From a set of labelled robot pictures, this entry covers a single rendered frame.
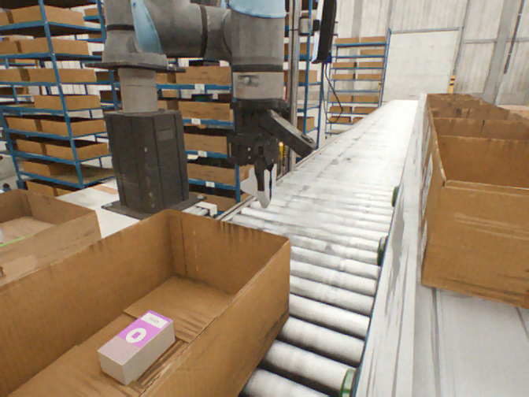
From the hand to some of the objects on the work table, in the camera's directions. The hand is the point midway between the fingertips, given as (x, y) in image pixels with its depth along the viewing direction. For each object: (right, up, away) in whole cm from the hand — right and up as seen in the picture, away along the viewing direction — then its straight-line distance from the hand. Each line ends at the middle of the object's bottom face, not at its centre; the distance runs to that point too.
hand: (268, 202), depth 64 cm
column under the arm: (-40, -1, +51) cm, 65 cm away
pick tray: (-69, -13, +21) cm, 73 cm away
